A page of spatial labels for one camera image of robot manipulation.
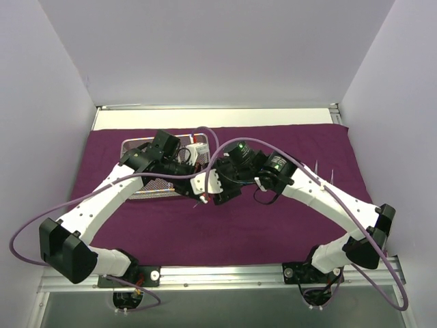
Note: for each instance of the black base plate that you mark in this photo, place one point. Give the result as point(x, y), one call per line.
point(144, 276)
point(295, 273)

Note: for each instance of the aluminium front rail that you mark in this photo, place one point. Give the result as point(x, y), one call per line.
point(176, 278)

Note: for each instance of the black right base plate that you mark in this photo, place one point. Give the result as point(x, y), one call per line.
point(295, 273)

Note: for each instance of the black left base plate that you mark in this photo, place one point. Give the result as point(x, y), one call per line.
point(144, 276)

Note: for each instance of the metal mesh instrument tray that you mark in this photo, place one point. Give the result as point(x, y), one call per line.
point(196, 154)

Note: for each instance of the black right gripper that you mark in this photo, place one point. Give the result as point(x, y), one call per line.
point(224, 195)

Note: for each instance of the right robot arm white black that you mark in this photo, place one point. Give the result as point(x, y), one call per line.
point(366, 226)

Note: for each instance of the purple cloth wrap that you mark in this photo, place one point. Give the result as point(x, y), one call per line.
point(177, 231)

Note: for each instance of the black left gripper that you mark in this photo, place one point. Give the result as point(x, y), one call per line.
point(186, 186)

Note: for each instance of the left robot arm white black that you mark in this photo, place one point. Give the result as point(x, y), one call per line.
point(65, 242)

